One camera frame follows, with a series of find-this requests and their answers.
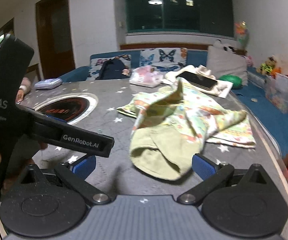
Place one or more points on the dark window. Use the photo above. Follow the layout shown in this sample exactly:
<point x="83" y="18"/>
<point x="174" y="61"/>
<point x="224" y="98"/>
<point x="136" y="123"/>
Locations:
<point x="178" y="10"/>

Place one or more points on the pink plastic bag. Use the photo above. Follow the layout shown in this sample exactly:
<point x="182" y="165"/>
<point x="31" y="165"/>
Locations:
<point x="146" y="78"/>

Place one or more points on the grey pillow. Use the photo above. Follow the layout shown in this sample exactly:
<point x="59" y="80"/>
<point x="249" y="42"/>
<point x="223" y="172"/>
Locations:
<point x="226" y="62"/>

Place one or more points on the orange toy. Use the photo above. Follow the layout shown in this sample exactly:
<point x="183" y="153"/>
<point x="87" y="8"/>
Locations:
<point x="276" y="72"/>

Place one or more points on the green patterned children's garment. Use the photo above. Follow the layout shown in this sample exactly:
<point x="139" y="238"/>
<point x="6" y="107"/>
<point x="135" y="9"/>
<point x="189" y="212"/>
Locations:
<point x="173" y="115"/>

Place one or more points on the green ball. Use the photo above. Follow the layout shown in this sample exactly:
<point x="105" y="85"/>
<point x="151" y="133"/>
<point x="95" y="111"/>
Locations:
<point x="231" y="81"/>

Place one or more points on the black smartphone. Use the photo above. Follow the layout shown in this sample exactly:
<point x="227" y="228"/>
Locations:
<point x="196" y="80"/>

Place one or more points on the clear plastic storage box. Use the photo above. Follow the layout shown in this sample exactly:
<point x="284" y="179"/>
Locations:
<point x="282" y="95"/>

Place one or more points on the large butterfly print cushion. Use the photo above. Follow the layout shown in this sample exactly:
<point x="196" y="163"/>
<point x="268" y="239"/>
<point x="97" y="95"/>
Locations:
<point x="164" y="57"/>

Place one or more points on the small butterfly print cushion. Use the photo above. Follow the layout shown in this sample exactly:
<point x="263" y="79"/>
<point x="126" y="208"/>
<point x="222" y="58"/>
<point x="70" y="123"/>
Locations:
<point x="95" y="65"/>

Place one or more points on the round black induction cooktop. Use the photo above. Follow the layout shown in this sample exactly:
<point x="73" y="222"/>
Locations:
<point x="64" y="108"/>

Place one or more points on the brown teddy bear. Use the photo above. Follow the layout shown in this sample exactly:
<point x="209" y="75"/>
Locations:
<point x="267" y="65"/>

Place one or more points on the panda plush toy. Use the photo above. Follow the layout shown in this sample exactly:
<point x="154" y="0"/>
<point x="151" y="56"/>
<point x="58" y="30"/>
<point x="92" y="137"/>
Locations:
<point x="221" y="45"/>

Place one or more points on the colourful pinwheel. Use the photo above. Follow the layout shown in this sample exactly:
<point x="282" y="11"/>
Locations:
<point x="241" y="33"/>

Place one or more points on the cream cloth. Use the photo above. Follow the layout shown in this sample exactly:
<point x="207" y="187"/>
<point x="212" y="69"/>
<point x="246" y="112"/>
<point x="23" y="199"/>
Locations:
<point x="203" y="71"/>

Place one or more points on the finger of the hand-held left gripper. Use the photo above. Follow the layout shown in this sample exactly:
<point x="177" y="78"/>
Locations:
<point x="54" y="119"/>
<point x="84" y="142"/>

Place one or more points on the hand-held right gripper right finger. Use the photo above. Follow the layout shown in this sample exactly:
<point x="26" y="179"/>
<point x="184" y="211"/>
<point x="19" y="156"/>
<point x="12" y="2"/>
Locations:
<point x="203" y="166"/>

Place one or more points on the black backpack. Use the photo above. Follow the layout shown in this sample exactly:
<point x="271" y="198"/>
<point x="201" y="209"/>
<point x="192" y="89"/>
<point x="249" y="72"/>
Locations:
<point x="111" y="70"/>

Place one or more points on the pink plush toy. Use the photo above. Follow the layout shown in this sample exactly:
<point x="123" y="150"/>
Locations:
<point x="249" y="60"/>

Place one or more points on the brown wooden door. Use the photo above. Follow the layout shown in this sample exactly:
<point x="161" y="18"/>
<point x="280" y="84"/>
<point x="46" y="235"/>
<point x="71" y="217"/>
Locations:
<point x="56" y="35"/>

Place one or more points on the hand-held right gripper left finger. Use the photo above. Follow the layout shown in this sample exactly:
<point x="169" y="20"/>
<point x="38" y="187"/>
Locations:
<point x="85" y="166"/>

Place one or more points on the brown wooden rail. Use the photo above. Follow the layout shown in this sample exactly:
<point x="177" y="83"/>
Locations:
<point x="159" y="46"/>

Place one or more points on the blue striped pouch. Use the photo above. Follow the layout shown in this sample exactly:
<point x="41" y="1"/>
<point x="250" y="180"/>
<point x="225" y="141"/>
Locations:
<point x="47" y="83"/>

